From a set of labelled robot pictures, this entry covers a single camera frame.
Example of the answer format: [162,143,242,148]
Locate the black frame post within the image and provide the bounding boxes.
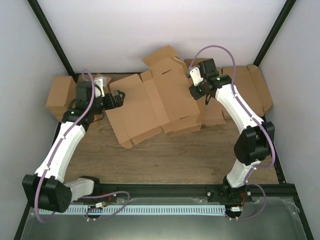
[27,0,76,77]
[252,0,297,67]

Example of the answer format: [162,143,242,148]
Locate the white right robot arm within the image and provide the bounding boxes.
[186,58,275,202]

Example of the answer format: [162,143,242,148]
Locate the light blue slotted cable duct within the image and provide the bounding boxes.
[36,204,226,215]

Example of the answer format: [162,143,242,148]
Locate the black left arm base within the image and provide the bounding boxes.
[75,182,118,204]

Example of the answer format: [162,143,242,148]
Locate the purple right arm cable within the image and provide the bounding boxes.
[188,44,277,222]

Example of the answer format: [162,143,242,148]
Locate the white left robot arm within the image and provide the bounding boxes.
[22,81,126,213]

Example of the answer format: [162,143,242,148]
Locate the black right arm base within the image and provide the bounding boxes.
[205,184,251,205]

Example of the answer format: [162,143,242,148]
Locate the tilted small cardboard box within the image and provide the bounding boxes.
[94,73,112,93]

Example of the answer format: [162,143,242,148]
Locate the tall folded cardboard box stack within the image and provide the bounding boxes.
[45,76,76,122]

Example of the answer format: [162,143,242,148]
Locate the black right frame post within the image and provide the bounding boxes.
[252,0,297,67]

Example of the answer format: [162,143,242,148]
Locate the black left frame post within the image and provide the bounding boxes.
[27,0,76,77]

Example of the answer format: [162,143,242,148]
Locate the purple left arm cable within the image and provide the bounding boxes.
[33,69,131,224]

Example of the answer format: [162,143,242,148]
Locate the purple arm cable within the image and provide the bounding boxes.
[188,44,277,222]
[33,69,131,224]

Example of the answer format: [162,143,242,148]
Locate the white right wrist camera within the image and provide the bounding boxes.
[187,66,203,87]

